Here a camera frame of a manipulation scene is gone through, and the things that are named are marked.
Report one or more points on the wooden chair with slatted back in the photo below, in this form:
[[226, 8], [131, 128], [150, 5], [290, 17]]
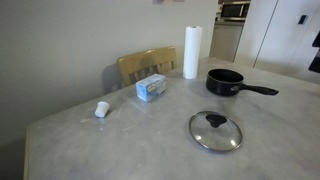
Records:
[[146, 60]]

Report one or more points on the beige kitchen counter cabinet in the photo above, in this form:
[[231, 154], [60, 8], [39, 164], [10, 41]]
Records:
[[225, 40]]

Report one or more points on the small white paper cup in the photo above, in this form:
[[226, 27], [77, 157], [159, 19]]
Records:
[[101, 109]]

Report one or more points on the white paper towel roll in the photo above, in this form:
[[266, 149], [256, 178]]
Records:
[[192, 50]]

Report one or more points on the blue and white carton box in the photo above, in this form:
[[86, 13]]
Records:
[[150, 87]]

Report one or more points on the silver microwave oven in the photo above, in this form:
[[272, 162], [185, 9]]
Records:
[[235, 10]]

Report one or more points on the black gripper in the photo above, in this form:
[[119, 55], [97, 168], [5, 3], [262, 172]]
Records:
[[317, 39]]

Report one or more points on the small black wall device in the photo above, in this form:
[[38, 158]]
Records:
[[302, 19]]

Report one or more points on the glass lid with black knob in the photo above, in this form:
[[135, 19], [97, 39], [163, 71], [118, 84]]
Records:
[[215, 120]]

